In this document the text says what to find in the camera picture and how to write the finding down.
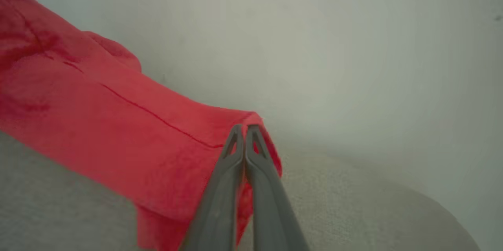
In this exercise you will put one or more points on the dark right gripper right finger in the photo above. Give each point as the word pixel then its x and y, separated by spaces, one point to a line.
pixel 271 211

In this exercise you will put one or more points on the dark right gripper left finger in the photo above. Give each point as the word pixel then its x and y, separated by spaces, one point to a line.
pixel 220 204

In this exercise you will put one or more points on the red jersey with white trim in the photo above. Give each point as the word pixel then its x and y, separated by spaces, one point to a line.
pixel 98 117

